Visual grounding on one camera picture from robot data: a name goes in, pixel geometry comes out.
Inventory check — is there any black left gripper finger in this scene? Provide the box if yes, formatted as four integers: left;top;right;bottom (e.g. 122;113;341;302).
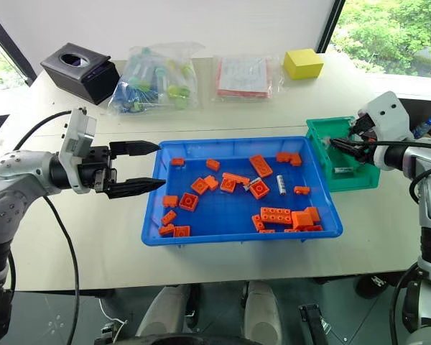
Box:
108;140;162;160
105;178;167;200

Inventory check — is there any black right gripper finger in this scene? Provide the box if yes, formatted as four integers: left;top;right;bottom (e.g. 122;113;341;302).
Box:
330;137;363;160
348;116;368;137

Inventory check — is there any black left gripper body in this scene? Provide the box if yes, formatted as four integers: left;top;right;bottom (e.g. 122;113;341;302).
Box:
76;144;119;194

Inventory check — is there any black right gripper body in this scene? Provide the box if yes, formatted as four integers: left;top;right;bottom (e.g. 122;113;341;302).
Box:
354;115;378;165

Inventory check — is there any green plastic bin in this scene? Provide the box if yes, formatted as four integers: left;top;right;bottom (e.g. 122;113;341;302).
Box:
305;115;381;193

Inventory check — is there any blue plastic bin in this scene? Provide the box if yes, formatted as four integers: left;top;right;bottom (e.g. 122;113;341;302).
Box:
140;135;346;249

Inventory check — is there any clear plastic water bottle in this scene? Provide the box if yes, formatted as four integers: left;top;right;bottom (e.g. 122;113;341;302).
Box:
412;118;431;140

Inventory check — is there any clear bag of tubes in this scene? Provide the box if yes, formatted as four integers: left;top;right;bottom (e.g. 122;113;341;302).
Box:
107;40;206;116

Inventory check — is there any yellow cube block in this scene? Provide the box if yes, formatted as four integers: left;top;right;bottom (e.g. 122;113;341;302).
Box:
282;47;325;81

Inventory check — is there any large smooth orange block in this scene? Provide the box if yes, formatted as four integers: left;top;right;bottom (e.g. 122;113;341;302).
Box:
290;210;315;231

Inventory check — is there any long orange toy brick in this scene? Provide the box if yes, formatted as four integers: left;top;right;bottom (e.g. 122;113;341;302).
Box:
249;154;274;178

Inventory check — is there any black tissue box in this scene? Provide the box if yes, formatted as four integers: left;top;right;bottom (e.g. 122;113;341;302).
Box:
40;42;121;106

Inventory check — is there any wide eight-stud orange brick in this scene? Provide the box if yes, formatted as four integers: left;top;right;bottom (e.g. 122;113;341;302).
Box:
259;206;293;225

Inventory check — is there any thin long orange plate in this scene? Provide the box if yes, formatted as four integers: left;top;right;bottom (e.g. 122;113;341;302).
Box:
221;172;253;185

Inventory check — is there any clear bag of papers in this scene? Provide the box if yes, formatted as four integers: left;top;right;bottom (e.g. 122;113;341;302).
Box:
211;53;285;104

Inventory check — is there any grey rounded shape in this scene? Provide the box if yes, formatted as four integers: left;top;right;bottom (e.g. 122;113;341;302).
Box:
135;285;192;339
244;280;284;339

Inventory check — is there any black shoe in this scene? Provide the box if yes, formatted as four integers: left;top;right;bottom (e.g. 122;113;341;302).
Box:
354;273;389;300

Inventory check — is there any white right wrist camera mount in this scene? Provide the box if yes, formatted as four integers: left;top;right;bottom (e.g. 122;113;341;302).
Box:
356;91;416;170

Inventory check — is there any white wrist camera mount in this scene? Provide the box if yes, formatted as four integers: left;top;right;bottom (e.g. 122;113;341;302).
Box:
356;91;416;170
58;106;98;196

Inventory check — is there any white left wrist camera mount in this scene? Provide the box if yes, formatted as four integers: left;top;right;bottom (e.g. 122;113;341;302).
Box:
58;106;98;196

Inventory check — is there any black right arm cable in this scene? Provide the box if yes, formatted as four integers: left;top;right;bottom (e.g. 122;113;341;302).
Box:
358;138;431;206

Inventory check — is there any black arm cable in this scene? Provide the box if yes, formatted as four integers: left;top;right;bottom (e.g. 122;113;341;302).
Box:
358;138;431;206
12;109;82;345

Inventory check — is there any dark window frame post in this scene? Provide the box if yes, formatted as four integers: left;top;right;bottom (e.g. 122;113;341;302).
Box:
315;0;347;54
0;6;37;86

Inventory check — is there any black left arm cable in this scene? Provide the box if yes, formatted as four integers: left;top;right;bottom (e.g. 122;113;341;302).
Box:
12;109;82;345

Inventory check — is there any thin white cable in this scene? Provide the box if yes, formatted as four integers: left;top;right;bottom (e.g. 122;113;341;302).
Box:
98;297;129;332

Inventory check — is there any black bracket under table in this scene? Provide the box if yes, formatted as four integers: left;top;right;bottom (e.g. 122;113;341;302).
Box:
297;303;332;345

